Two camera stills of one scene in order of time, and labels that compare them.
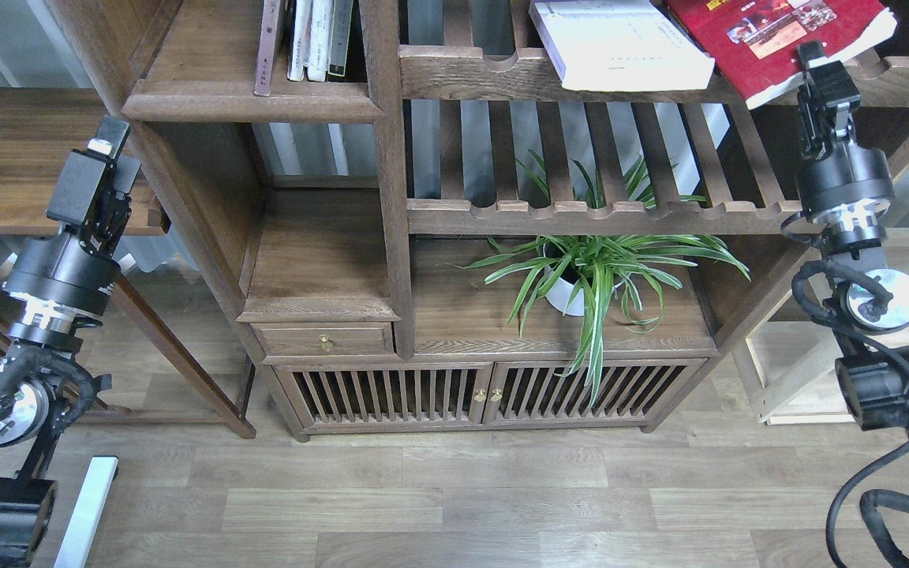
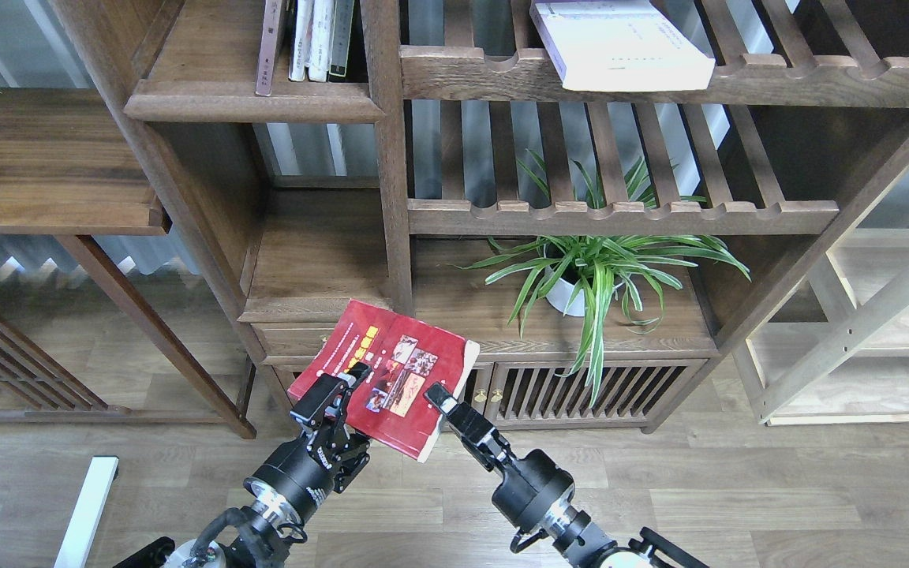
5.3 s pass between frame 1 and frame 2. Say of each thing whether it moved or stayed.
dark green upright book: stayed
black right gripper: moved
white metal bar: stayed
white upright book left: stayed
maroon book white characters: stayed
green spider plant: stayed
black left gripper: moved
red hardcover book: moved
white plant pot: stayed
